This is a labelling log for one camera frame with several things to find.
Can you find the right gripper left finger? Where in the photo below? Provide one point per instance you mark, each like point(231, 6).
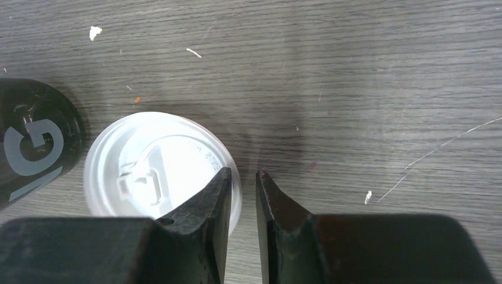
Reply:
point(187, 245)

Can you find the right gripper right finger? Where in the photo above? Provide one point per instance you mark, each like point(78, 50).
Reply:
point(298, 246)

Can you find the white sip lid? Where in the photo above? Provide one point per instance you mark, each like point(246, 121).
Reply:
point(148, 163)

